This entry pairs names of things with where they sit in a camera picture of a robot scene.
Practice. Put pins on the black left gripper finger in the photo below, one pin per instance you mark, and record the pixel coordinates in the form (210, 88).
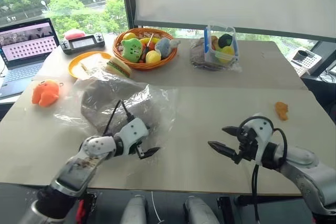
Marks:
(151, 151)

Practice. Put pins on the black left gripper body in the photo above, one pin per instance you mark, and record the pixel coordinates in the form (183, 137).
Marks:
(140, 150)

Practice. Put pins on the white desk phone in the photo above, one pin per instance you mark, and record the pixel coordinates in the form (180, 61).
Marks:
(305, 60)

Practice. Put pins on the green kiwi plush toy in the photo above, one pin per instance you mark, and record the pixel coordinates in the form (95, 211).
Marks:
(132, 49)

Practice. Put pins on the small clear plastic bag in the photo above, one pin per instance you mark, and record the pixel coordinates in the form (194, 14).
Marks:
(199, 61)

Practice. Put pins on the red clamp part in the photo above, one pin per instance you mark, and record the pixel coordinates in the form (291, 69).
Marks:
(81, 211)

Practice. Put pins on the toy bread slice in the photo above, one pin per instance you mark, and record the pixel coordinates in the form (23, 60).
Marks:
(93, 62)

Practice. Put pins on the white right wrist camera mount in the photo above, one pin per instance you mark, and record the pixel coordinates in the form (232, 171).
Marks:
(262, 132)

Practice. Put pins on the plush burger toy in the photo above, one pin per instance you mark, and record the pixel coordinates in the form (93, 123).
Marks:
(119, 67)

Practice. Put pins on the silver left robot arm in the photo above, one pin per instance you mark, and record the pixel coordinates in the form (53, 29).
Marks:
(78, 166)

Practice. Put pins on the orange plush toy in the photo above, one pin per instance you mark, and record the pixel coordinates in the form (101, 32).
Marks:
(46, 94)

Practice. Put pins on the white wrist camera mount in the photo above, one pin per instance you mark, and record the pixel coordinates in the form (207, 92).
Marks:
(262, 132)
(132, 132)

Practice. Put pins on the open laptop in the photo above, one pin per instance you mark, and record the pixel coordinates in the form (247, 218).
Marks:
(23, 48)

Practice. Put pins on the large clear plastic bag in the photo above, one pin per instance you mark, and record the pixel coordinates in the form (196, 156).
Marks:
(157, 103)

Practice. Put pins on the grey rounded robot leg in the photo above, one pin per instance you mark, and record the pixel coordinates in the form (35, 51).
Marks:
(200, 211)
(134, 209)

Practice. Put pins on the yellow toy slice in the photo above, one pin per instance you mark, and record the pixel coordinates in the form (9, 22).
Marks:
(225, 53)

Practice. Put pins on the orange toy food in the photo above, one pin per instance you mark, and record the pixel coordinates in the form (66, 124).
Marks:
(214, 43)

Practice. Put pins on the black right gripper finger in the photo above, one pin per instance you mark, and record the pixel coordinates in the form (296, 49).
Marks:
(231, 130)
(223, 150)

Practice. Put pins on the black and green toy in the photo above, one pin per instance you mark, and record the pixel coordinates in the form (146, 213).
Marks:
(225, 40)

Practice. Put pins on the yellow toy banana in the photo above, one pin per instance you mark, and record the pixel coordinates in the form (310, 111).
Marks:
(147, 40)

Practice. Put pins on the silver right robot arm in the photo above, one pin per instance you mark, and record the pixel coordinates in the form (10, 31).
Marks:
(307, 171)

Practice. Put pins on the pink red plush toy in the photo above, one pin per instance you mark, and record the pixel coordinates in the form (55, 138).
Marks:
(74, 34)

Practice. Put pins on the yellow toy fruit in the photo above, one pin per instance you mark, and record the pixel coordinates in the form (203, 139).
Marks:
(152, 57)

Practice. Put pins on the orange plate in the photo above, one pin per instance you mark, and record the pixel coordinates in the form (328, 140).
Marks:
(74, 66)

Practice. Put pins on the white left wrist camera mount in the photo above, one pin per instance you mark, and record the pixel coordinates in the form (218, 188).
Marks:
(132, 132)

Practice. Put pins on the grey blue plush toy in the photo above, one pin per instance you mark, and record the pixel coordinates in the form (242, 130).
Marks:
(164, 45)

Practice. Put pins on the remote controller with screen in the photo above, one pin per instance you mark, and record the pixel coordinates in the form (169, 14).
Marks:
(82, 43)

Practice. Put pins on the orange fried nugget toy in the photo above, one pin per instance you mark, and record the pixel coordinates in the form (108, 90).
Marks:
(281, 110)

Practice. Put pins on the orange wicker basket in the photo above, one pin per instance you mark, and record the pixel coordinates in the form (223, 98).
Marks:
(157, 64)

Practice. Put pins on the yellow toy lemon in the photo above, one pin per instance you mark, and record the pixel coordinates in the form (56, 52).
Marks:
(129, 36)

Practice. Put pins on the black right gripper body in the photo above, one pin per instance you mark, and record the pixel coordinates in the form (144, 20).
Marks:
(248, 145)

